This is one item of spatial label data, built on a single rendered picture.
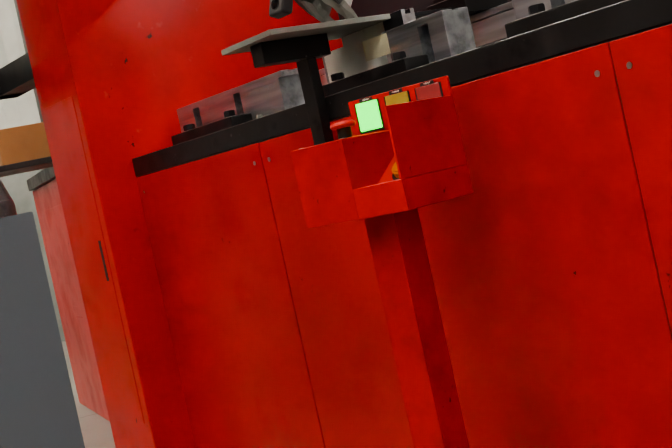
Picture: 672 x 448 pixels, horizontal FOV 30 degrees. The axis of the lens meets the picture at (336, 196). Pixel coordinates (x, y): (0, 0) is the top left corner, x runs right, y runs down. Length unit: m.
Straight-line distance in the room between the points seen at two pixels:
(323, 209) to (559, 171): 0.35
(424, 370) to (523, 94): 0.43
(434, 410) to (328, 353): 0.62
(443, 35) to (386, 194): 0.50
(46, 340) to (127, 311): 1.09
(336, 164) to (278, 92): 0.84
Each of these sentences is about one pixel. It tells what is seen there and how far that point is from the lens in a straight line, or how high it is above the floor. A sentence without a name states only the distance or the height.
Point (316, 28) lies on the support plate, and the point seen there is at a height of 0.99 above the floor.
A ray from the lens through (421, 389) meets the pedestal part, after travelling 1.88.
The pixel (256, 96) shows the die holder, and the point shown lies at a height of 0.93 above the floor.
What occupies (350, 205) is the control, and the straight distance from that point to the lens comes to 1.82.
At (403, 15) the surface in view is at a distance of 2.31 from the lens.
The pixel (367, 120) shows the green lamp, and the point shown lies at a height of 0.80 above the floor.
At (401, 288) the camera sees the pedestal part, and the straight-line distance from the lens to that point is 1.86.
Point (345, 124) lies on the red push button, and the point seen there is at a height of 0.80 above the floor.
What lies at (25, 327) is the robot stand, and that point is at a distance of 1.93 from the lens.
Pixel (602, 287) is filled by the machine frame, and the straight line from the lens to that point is 1.85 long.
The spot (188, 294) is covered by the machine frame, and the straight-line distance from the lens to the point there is 2.93.
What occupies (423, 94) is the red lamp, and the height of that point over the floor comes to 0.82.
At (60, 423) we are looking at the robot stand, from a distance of 1.95.
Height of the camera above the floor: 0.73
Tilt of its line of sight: 1 degrees down
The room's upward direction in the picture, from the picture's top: 12 degrees counter-clockwise
